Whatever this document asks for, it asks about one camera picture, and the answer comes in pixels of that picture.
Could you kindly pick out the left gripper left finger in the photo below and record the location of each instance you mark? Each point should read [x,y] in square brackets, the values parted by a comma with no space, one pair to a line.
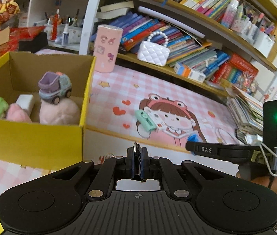
[105,176]

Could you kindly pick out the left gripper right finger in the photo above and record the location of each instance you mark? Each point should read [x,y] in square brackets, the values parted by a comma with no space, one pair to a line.
[165,172]

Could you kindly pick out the blue small toy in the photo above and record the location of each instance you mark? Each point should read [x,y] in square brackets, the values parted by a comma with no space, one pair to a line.
[192,138]

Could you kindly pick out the pink plush chick toy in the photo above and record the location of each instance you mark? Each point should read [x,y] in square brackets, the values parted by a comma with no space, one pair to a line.
[66,112]

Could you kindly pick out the purple toy truck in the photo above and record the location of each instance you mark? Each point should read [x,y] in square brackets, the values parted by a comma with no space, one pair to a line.
[54,87]

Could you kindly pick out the stack of papers and books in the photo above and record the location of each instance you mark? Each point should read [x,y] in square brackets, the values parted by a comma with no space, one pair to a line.
[247,113]

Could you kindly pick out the pink cartoon desk mat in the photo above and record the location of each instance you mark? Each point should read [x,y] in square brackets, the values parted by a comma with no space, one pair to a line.
[116,117]

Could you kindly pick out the yellow cardboard box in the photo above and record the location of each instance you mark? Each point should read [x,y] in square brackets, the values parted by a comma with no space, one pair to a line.
[30,117]

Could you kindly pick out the red dictionary book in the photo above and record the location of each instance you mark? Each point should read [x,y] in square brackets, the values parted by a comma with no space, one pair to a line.
[240,63]

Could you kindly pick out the orange white small box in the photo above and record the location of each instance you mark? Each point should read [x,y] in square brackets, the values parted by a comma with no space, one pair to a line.
[187,72]

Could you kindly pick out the white quilted pearl handbag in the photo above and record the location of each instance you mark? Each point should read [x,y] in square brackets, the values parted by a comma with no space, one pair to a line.
[154,53]

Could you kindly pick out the white block in box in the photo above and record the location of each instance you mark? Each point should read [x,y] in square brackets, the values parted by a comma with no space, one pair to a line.
[26,102]

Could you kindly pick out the pink plush toy in box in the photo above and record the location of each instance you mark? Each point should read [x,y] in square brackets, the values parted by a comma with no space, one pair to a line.
[17,114]

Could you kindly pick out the pink cylindrical sticker container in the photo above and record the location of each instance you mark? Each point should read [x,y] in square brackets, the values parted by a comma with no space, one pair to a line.
[106,47]

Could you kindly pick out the wooden bookshelf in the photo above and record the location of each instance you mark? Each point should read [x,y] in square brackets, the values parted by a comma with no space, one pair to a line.
[209,29]

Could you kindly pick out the white pen holder cups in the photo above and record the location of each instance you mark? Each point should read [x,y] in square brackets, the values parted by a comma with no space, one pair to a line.
[65,29]

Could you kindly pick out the red paper decorations pile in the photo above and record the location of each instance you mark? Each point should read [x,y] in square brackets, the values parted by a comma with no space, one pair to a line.
[30,39]

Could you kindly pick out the white storage cubby shelf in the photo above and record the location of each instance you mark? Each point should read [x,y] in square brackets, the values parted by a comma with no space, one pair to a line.
[41,12]

